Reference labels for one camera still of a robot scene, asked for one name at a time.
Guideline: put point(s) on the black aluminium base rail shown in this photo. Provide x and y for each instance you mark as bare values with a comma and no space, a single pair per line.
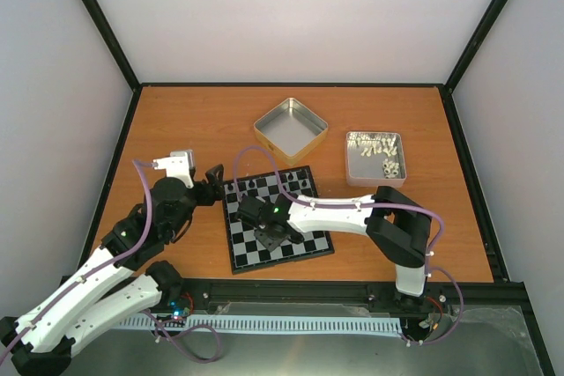
377,297

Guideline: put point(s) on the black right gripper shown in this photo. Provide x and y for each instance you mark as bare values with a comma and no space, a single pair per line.
267,241

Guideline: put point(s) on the light blue cable duct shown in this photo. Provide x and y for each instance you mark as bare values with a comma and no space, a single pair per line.
286,325

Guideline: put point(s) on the black enclosure frame post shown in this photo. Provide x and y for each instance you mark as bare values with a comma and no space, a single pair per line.
483,28

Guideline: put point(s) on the white chess pieces pile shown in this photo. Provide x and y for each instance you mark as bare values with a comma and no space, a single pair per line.
380,157

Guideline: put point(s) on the white patterned tin lid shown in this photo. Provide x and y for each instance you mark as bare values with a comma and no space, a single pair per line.
356,173

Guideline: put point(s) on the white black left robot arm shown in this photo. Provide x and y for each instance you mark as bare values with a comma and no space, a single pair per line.
119,279

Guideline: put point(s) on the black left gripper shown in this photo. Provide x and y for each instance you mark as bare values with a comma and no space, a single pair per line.
217,186

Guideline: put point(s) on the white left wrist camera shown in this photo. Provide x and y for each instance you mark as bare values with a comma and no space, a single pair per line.
178,164

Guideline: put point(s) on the black front left frame post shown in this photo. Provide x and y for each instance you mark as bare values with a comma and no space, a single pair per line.
106,32

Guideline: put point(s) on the gold square tin box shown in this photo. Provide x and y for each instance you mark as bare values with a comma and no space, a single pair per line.
290,130

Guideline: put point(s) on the black white chess board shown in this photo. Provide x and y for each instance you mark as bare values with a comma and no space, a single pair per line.
246,253

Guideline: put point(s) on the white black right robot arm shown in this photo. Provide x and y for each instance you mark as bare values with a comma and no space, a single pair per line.
398,226

